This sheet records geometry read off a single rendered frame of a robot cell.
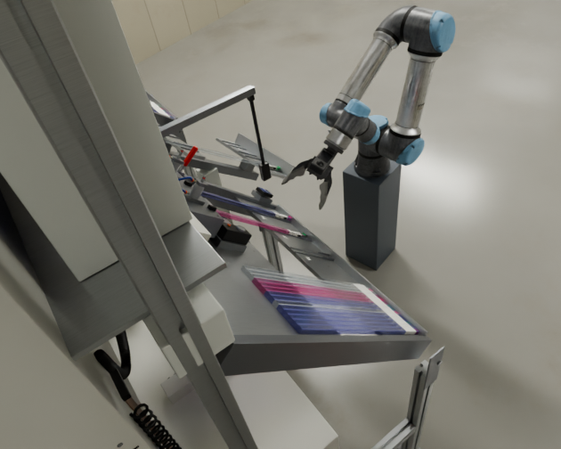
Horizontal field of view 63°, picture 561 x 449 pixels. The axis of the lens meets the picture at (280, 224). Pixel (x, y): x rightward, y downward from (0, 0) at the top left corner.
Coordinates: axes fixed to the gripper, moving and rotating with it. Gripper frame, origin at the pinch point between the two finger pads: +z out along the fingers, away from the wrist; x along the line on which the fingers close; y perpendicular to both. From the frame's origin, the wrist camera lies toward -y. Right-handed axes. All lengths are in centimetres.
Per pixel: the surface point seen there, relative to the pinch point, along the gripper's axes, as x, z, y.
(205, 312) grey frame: -5, 5, -100
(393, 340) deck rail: -38, 9, -48
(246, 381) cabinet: -18, 47, -30
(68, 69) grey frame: 8, -13, -120
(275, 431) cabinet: -30, 48, -40
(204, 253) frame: -1, 1, -94
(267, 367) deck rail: -16, 16, -79
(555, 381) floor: -119, 9, 36
